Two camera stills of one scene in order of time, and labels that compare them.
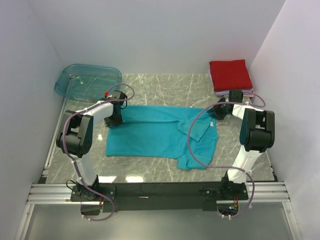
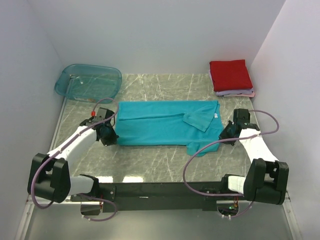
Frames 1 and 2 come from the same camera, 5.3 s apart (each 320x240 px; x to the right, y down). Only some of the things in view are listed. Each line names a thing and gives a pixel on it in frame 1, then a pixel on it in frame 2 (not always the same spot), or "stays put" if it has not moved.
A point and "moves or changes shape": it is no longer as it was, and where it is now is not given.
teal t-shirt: (162, 132) moves or changes shape
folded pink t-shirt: (252, 94) stays put
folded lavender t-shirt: (224, 93) stays put
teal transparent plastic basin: (87, 82) stays put
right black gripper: (217, 114) -> (223, 134)
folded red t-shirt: (230, 75) stays put
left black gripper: (117, 122) -> (112, 140)
